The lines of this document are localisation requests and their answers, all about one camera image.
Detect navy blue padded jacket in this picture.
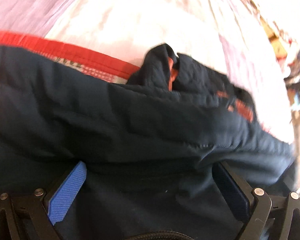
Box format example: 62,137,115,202
0,44,294,239

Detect wooden nightstand drawers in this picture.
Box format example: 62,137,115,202
247,0,290,60

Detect pastel patchwork bed sheet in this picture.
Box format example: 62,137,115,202
0,0,293,143

